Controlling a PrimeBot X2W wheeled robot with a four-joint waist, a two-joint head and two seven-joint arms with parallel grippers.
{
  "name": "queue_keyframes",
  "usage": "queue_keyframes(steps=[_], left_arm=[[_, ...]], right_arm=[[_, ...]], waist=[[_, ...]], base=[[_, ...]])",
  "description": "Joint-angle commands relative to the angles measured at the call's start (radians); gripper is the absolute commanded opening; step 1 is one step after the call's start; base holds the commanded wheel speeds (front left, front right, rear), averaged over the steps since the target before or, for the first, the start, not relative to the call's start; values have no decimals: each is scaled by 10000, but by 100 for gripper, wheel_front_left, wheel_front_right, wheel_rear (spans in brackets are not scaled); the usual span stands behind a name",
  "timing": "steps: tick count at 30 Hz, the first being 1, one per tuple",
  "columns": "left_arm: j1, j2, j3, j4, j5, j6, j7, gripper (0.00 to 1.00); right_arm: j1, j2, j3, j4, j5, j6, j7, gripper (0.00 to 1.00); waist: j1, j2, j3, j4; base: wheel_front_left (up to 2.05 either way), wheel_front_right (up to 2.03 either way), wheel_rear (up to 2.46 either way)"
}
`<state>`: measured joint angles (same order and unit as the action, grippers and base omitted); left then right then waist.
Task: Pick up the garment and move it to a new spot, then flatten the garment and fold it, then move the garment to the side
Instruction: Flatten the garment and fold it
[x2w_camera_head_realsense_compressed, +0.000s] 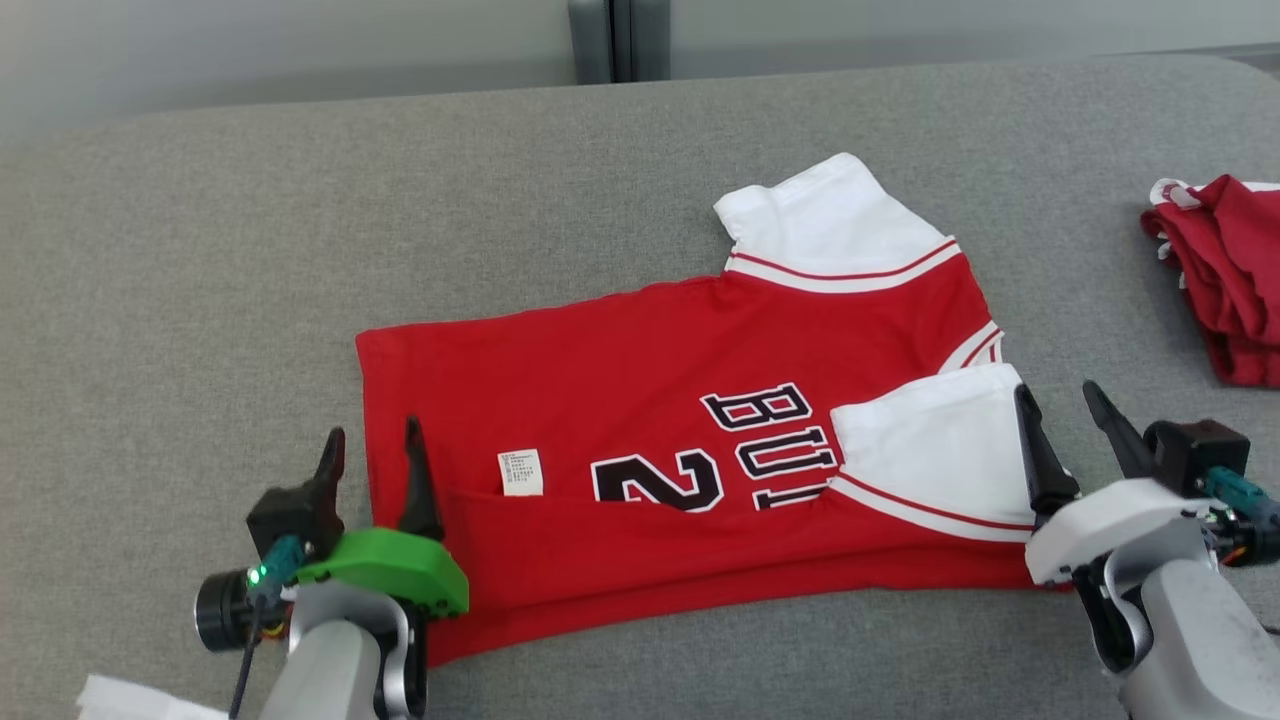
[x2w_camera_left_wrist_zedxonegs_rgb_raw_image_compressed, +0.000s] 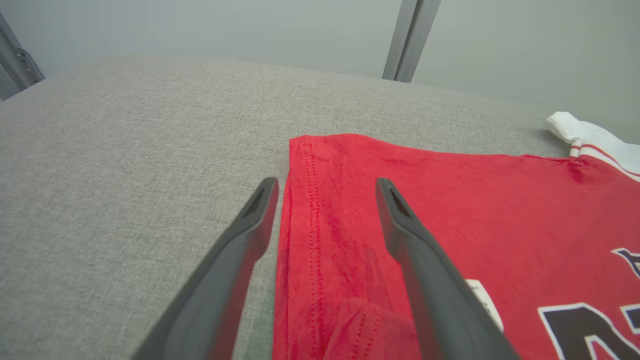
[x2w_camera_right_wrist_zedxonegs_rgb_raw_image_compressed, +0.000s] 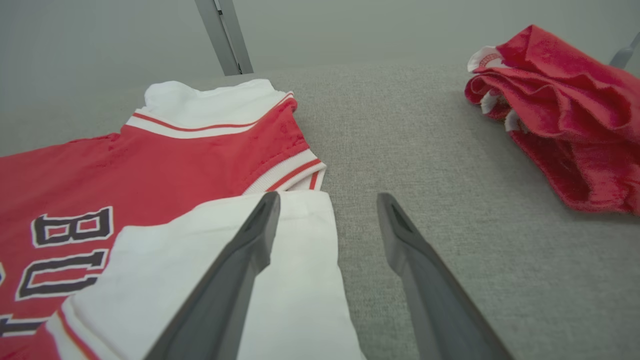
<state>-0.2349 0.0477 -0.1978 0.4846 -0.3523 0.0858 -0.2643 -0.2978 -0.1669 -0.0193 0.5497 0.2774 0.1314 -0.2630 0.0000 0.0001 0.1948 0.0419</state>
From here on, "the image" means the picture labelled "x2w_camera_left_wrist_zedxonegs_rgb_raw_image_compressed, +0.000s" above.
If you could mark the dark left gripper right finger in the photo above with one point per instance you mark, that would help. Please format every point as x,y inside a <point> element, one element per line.
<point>440,310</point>

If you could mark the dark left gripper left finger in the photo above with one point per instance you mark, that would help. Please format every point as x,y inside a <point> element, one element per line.
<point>215,300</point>

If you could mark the red jersey white sleeves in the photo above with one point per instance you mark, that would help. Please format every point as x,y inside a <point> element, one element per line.
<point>500,215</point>

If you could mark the grey metal partition post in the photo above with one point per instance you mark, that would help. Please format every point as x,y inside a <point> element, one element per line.
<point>407,45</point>

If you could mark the grey metal frame with bracket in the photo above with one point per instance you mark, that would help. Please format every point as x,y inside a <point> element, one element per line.
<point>22,62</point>

